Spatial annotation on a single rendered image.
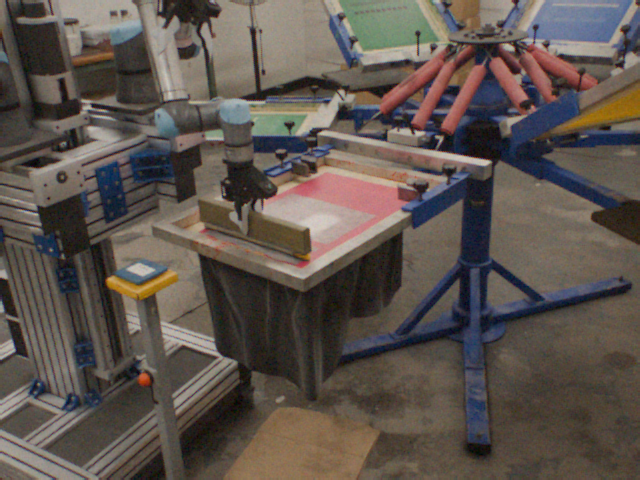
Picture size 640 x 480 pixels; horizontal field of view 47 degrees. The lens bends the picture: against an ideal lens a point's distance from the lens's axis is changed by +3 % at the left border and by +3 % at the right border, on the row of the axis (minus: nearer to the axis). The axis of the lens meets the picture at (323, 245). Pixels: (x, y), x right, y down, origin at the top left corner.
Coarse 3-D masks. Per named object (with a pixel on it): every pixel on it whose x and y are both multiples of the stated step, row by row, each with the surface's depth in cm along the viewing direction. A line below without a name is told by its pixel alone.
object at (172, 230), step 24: (360, 168) 247; (384, 168) 241; (192, 216) 213; (408, 216) 204; (168, 240) 204; (192, 240) 196; (216, 240) 195; (360, 240) 191; (384, 240) 197; (240, 264) 186; (264, 264) 180; (312, 264) 179; (336, 264) 182
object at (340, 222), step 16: (368, 192) 231; (384, 192) 230; (336, 208) 220; (352, 208) 220; (368, 208) 219; (384, 208) 219; (400, 208) 218; (304, 224) 210; (320, 224) 210; (336, 224) 209; (352, 224) 209; (368, 224) 208; (320, 240) 200; (336, 240) 199; (320, 256) 191
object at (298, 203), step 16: (320, 176) 247; (336, 176) 246; (288, 192) 235; (304, 192) 234; (320, 192) 233; (336, 192) 233; (352, 192) 232; (272, 208) 223; (288, 208) 222; (304, 208) 222; (320, 208) 221
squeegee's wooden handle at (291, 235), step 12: (204, 204) 205; (216, 204) 202; (228, 204) 201; (204, 216) 207; (216, 216) 204; (228, 216) 200; (252, 216) 194; (264, 216) 192; (252, 228) 195; (264, 228) 192; (276, 228) 189; (288, 228) 186; (300, 228) 184; (276, 240) 191; (288, 240) 188; (300, 240) 185; (300, 252) 186
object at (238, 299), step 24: (216, 264) 210; (216, 288) 215; (240, 288) 206; (264, 288) 200; (288, 288) 193; (312, 288) 188; (216, 312) 219; (240, 312) 211; (264, 312) 205; (288, 312) 198; (312, 312) 192; (216, 336) 224; (240, 336) 217; (264, 336) 209; (288, 336) 203; (312, 336) 195; (240, 360) 223; (264, 360) 213; (288, 360) 207; (312, 360) 198; (312, 384) 201
